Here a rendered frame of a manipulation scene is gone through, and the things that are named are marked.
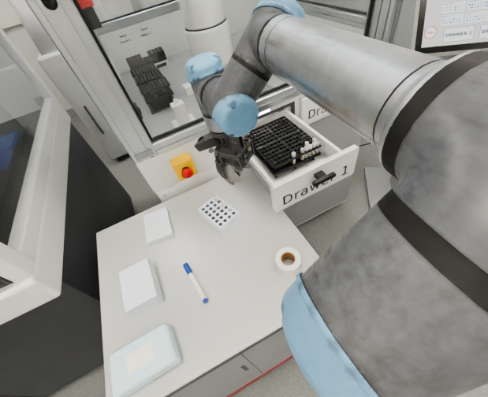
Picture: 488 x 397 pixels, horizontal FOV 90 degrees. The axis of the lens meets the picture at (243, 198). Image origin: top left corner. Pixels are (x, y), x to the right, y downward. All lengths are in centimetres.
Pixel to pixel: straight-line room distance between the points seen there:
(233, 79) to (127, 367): 65
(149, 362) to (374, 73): 67
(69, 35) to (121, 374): 76
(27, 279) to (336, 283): 79
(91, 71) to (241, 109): 45
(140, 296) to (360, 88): 68
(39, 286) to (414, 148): 85
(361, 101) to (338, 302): 16
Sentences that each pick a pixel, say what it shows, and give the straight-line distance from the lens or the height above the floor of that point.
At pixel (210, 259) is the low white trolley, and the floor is 76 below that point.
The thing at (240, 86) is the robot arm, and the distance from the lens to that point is 44.
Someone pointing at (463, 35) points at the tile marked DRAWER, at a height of 100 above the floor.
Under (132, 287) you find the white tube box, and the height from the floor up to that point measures 81.
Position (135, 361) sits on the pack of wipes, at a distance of 71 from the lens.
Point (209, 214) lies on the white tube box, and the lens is 83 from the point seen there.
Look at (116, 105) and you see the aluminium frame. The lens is 80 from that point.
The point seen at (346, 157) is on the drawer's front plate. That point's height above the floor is 91.
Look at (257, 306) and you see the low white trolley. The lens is 69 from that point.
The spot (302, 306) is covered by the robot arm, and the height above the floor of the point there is 122.
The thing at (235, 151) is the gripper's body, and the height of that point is 104.
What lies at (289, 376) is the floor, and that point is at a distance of 142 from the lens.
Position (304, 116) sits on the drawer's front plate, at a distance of 105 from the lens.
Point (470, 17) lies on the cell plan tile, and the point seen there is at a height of 104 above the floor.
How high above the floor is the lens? 142
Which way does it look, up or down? 49 degrees down
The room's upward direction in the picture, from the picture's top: 15 degrees counter-clockwise
